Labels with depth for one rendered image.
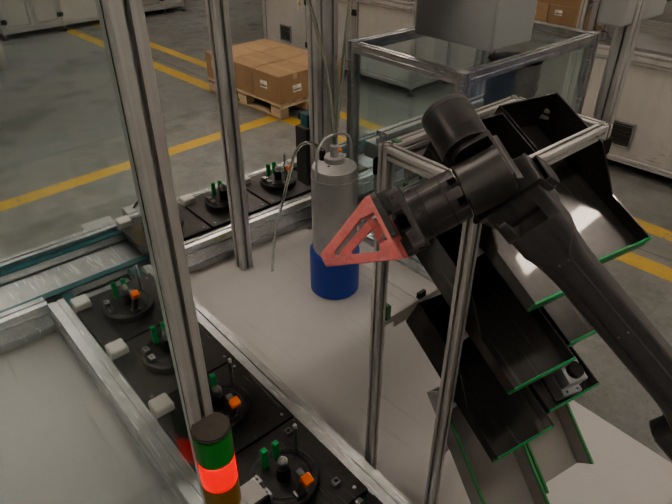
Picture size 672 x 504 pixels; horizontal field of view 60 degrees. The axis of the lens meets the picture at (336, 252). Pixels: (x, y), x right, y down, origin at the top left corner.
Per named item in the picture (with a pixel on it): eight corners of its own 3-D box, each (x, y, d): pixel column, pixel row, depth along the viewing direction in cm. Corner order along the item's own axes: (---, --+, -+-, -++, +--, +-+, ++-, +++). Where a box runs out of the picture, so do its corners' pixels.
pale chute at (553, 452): (577, 461, 120) (594, 463, 116) (531, 491, 114) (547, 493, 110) (523, 333, 123) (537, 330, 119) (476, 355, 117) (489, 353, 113)
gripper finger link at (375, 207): (302, 230, 57) (387, 183, 55) (319, 232, 64) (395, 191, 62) (333, 292, 56) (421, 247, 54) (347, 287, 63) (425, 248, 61)
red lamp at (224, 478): (245, 479, 80) (241, 456, 77) (213, 500, 77) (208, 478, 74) (225, 455, 83) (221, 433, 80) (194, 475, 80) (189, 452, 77)
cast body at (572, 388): (574, 396, 108) (596, 381, 102) (555, 402, 106) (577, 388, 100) (550, 355, 111) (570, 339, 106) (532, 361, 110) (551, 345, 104)
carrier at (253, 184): (321, 189, 228) (321, 159, 221) (271, 209, 215) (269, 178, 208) (284, 168, 243) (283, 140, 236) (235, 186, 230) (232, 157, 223)
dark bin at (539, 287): (593, 283, 84) (624, 255, 78) (527, 313, 78) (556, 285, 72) (482, 145, 96) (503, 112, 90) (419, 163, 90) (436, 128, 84)
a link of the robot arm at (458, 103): (565, 187, 64) (500, 231, 68) (515, 112, 69) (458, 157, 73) (519, 156, 55) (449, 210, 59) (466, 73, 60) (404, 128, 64)
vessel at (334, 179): (366, 248, 182) (370, 134, 161) (331, 265, 174) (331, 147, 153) (337, 230, 191) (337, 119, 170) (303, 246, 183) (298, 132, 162)
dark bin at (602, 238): (642, 246, 92) (674, 218, 86) (586, 271, 87) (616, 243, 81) (535, 123, 104) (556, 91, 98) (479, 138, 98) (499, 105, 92)
